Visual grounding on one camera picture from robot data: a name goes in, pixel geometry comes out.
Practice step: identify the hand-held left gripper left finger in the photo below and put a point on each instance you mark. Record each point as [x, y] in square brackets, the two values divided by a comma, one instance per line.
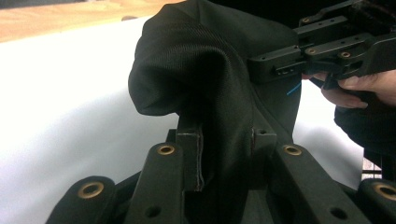
[192, 155]

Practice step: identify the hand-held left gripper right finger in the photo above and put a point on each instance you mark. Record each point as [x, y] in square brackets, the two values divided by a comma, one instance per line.
[263, 155]

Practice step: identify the black shorts with blue stripes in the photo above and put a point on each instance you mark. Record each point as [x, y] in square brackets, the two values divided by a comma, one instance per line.
[202, 62]

